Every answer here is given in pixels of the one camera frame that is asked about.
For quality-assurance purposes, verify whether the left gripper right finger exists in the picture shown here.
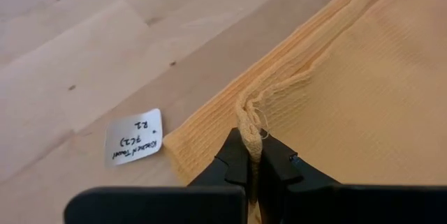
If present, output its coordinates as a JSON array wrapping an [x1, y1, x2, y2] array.
[[258, 133, 447, 224]]

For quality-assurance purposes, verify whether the orange waffle-weave towel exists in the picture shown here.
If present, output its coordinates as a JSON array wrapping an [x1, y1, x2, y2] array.
[[162, 0, 447, 224]]

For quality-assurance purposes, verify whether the white towel label tag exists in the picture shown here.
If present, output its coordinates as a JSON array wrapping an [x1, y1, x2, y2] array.
[[104, 107, 164, 167]]

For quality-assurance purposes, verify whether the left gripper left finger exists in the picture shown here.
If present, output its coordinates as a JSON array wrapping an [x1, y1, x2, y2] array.
[[64, 128, 253, 224]]

